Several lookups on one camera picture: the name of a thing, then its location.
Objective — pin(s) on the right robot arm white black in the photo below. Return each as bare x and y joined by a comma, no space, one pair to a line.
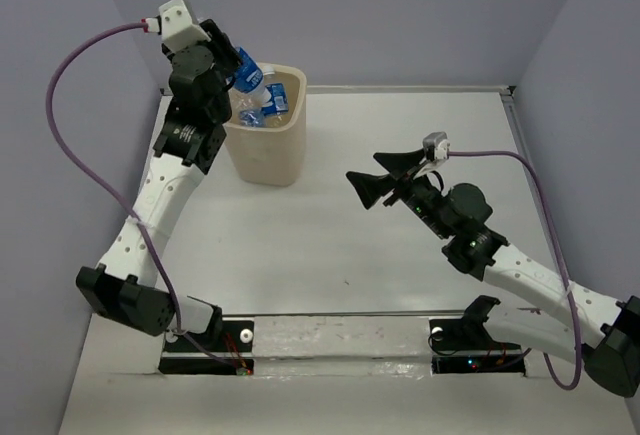
598,333

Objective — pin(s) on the blue label bottle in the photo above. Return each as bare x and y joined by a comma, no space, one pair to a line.
252,118
278,101
249,79

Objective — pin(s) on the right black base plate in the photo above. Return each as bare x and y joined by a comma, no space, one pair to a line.
462,345

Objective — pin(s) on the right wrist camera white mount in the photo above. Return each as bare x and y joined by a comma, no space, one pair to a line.
433,154

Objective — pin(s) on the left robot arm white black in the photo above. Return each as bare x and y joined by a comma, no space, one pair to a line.
122,287

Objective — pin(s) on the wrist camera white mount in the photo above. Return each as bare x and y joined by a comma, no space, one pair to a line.
176,25
433,154

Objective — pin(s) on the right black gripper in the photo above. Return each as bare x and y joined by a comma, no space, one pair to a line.
370,187

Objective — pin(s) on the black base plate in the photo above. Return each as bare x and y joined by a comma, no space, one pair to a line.
462,345
232,351

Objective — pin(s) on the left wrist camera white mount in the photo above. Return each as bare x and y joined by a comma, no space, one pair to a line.
176,25

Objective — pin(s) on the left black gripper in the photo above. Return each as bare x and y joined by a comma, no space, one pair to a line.
227,57

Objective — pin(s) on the clear bottle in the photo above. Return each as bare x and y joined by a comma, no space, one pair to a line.
241,102

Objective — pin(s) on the cream plastic bin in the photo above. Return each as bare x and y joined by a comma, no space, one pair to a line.
272,156

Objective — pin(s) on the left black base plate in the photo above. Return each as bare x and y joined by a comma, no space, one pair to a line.
232,351

